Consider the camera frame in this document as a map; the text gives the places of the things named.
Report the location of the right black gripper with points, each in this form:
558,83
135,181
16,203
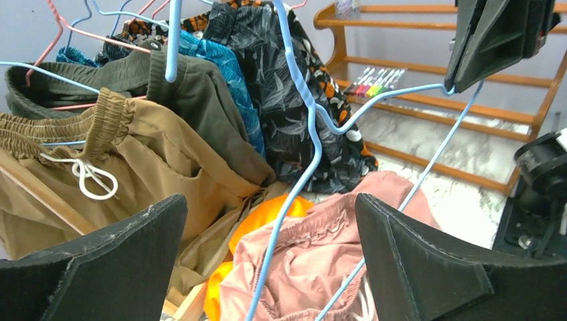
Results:
494,35

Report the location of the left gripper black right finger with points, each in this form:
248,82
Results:
417,272

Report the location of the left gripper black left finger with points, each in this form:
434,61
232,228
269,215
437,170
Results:
102,270

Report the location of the pink shorts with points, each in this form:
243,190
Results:
317,248

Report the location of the blue wire hanger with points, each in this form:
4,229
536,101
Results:
310,135

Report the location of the pink wire hanger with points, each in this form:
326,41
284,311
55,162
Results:
50,28

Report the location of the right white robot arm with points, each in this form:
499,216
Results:
534,219

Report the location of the brown hanging shorts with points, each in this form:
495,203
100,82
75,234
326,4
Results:
123,155

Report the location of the dark green hanging shorts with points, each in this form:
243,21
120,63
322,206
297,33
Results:
199,95

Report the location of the blue patterned hanging shorts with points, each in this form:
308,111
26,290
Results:
197,47

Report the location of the orange camo hanging shorts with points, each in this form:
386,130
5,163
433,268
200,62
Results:
328,88

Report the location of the coloured marker set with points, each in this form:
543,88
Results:
374,81

